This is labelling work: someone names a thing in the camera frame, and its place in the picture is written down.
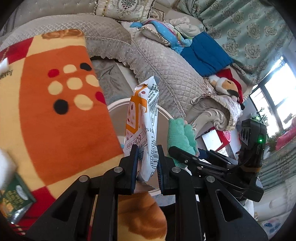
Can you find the round white bin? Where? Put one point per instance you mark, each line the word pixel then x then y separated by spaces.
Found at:
pixel 118 115

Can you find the beige crumpled garment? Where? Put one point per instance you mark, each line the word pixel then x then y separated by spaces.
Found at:
pixel 187 26

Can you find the green plush cloth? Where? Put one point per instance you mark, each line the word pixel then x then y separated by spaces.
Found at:
pixel 182 136

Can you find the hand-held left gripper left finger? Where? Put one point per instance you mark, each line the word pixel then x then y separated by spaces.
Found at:
pixel 135 171

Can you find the window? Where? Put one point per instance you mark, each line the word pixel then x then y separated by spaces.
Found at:
pixel 277 92

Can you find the small embroidered cushion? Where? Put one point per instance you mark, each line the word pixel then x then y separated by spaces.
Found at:
pixel 159 14

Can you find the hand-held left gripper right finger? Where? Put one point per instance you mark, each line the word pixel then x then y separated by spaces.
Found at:
pixel 160 172

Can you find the green patterned curtain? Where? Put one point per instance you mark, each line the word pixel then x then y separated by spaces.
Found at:
pixel 249 30

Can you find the plush toy with red hat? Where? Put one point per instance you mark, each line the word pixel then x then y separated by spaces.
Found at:
pixel 225 84

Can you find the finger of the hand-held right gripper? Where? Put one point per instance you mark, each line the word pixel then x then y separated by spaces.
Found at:
pixel 204 153
pixel 182 155

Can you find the colourful children's blanket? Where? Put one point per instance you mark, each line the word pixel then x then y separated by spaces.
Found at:
pixel 161 30

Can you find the orange red patterned blanket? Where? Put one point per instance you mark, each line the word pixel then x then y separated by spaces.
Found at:
pixel 57 129

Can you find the blue folded quilt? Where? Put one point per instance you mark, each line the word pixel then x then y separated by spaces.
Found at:
pixel 205 53

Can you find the white printed snack wrapper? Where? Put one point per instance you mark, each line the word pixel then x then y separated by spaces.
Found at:
pixel 148 120

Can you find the large embroidered beige cushion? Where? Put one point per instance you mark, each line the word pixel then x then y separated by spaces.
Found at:
pixel 124 8

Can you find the grey tufted sofa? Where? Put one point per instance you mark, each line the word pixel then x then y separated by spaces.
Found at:
pixel 161 67

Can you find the dark green foil packet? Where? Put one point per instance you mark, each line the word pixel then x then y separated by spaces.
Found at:
pixel 13 199

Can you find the red plastic stool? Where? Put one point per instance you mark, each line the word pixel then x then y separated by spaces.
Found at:
pixel 225 139

